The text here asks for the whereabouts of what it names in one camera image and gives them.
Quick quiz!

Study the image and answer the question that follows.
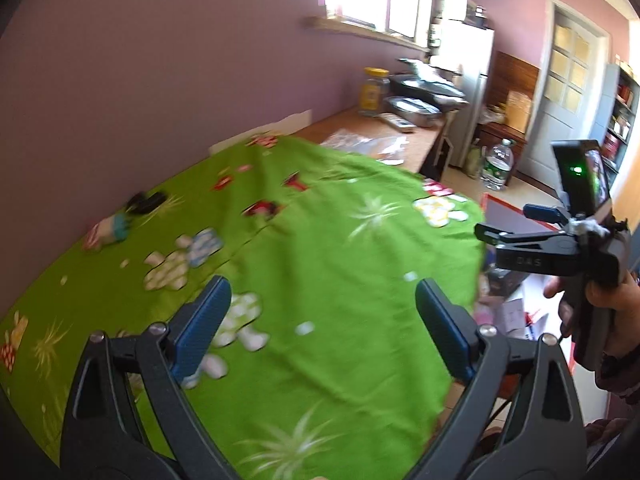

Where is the pink and teal small box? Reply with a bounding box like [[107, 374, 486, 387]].
[[82, 212, 133, 251]]

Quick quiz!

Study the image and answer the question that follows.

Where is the brown wooden panel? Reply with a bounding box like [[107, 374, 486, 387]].
[[487, 50, 542, 123]]

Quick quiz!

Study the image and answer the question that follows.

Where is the yellow lid glass jar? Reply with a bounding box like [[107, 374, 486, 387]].
[[357, 66, 392, 116]]

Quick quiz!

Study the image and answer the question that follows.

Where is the person's right hand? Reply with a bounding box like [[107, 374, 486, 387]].
[[543, 271, 640, 380]]

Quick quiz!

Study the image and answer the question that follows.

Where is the wooden windowsill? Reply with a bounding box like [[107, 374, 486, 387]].
[[306, 15, 432, 53]]

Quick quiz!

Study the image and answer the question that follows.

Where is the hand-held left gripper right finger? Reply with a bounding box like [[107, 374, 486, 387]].
[[402, 278, 588, 480]]

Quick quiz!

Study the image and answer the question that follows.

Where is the black pan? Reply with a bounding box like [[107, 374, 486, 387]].
[[387, 57, 471, 111]]

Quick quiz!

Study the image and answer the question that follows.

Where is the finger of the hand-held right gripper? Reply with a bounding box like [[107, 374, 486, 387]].
[[523, 202, 573, 225], [473, 223, 576, 252]]

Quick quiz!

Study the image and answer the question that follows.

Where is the green printed blanket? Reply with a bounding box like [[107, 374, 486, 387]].
[[0, 134, 485, 480]]

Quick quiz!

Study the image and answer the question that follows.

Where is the grey storage shelf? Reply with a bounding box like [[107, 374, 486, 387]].
[[590, 62, 640, 188]]

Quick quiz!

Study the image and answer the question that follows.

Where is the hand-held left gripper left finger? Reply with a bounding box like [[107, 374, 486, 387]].
[[59, 275, 240, 480]]

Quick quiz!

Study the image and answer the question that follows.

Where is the brown cardboard box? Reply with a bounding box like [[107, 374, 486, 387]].
[[504, 90, 534, 133]]

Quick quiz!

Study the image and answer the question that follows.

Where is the white panel door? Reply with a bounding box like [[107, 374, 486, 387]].
[[520, 0, 612, 188]]

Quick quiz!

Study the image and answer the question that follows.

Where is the wooden side table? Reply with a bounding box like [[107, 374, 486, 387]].
[[292, 107, 447, 181]]

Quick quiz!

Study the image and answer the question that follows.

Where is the small black object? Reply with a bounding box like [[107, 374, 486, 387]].
[[125, 190, 168, 216]]

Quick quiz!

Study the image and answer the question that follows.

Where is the white remote control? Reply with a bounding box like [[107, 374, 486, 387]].
[[377, 111, 417, 134]]

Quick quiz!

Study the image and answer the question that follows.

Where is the person's right forearm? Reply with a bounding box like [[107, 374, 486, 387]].
[[599, 352, 640, 403]]

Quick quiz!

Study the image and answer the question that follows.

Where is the clear plastic bag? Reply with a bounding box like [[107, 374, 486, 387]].
[[320, 129, 408, 161]]

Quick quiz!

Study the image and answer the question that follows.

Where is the red-rimmed box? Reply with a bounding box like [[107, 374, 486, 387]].
[[479, 193, 563, 233]]

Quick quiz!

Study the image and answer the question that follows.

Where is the clear water bottle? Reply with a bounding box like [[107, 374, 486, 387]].
[[481, 138, 516, 192]]

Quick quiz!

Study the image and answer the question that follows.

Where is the silver refrigerator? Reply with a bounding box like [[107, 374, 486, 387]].
[[429, 19, 497, 168]]

